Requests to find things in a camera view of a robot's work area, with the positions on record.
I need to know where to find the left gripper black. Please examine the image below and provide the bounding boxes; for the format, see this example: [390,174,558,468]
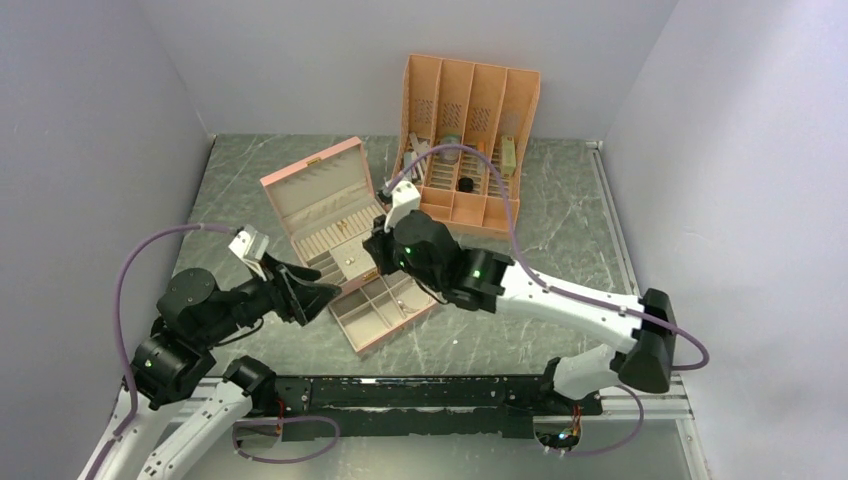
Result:
[197,248,341,346]

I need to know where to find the silver pearl bracelet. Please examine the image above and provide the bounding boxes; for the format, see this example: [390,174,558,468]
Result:
[395,291,432,316]

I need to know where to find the pink jewelry box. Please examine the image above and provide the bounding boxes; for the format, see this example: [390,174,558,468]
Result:
[260,137,436,354]

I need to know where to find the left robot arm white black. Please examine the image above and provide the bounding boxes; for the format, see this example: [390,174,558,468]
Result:
[80,255,342,479]

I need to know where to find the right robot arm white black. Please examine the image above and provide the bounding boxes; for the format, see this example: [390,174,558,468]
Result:
[363,210,675,414]

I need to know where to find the black round cap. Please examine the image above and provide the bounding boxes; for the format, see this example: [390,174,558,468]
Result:
[456,176,475,193]

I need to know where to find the grey stapler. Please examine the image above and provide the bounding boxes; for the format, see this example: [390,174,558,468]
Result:
[401,132,430,184]

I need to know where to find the clear tape roll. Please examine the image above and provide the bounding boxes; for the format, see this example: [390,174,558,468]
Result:
[438,135,461,165]

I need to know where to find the orange capped tube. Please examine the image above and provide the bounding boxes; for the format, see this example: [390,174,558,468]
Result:
[476,140,487,177]

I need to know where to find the green rectangular box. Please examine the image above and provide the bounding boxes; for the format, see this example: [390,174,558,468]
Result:
[500,135,517,177]

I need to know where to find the orange desk file organizer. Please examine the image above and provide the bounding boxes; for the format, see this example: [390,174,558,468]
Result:
[394,54,541,239]

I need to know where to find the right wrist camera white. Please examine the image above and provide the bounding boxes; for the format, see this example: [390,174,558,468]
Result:
[378,180,421,232]

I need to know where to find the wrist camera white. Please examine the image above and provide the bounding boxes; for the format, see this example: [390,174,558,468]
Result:
[378,180,421,232]
[228,225,270,265]

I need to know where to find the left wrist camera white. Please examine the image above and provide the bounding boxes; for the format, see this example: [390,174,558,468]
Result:
[228,225,270,265]

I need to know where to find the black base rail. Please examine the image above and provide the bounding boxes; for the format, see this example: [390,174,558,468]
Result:
[249,374,603,441]

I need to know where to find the aluminium frame rail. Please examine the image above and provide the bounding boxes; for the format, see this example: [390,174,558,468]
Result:
[599,377,693,420]

